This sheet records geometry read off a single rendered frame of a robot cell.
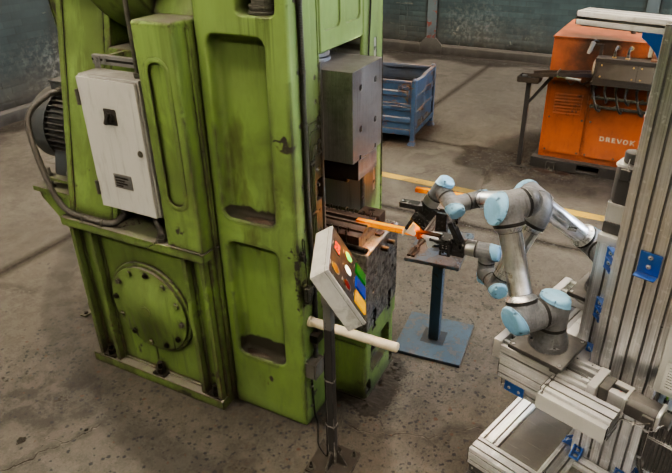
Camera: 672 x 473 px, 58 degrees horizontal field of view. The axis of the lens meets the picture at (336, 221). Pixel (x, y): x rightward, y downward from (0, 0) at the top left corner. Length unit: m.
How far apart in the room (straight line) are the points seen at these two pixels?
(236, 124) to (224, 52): 0.30
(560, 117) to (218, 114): 4.15
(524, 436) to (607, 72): 3.67
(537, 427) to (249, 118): 1.91
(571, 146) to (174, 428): 4.45
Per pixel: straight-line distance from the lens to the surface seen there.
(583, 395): 2.54
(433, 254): 3.36
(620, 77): 5.89
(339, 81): 2.55
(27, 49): 8.68
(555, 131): 6.26
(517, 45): 10.40
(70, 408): 3.70
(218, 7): 2.49
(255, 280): 2.96
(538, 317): 2.38
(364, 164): 2.75
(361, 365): 3.26
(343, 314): 2.32
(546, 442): 3.06
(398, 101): 6.61
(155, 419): 3.48
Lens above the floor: 2.39
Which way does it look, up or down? 28 degrees down
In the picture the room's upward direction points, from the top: 1 degrees counter-clockwise
